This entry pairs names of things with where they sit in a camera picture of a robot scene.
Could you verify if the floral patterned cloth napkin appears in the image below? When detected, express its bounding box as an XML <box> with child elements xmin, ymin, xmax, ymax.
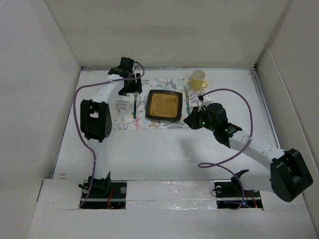
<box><xmin>112</xmin><ymin>78</ymin><xmax>207</xmax><ymax>130</ymax></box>

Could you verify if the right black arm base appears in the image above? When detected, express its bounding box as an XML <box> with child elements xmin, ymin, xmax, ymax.
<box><xmin>211</xmin><ymin>170</ymin><xmax>263</xmax><ymax>210</ymax></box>

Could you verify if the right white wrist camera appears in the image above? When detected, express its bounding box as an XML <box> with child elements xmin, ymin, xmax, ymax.
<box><xmin>198</xmin><ymin>95</ymin><xmax>212</xmax><ymax>111</ymax></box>

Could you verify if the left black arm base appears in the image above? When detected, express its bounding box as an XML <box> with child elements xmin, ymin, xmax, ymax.
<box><xmin>78</xmin><ymin>173</ymin><xmax>127</xmax><ymax>210</ymax></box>

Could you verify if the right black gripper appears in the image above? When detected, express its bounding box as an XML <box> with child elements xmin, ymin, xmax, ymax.
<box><xmin>182</xmin><ymin>106</ymin><xmax>217</xmax><ymax>132</ymax></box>

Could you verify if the silver table knife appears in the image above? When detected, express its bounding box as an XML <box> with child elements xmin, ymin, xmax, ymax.
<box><xmin>184</xmin><ymin>86</ymin><xmax>191</xmax><ymax>115</ymax></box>

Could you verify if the fork with teal handle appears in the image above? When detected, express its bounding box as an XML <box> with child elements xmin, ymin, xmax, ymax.
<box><xmin>133</xmin><ymin>93</ymin><xmax>138</xmax><ymax>119</ymax></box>

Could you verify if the yellow ceramic mug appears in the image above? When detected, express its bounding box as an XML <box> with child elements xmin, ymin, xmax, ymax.
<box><xmin>188</xmin><ymin>70</ymin><xmax>208</xmax><ymax>91</ymax></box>

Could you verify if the square black brown plate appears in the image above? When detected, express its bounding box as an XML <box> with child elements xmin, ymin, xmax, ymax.
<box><xmin>145</xmin><ymin>90</ymin><xmax>183</xmax><ymax>121</ymax></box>

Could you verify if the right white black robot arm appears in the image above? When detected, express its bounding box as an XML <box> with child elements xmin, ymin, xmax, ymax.
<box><xmin>184</xmin><ymin>103</ymin><xmax>314</xmax><ymax>202</ymax></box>

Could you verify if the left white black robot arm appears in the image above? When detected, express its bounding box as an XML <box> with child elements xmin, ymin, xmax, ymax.
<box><xmin>72</xmin><ymin>57</ymin><xmax>145</xmax><ymax>179</ymax></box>

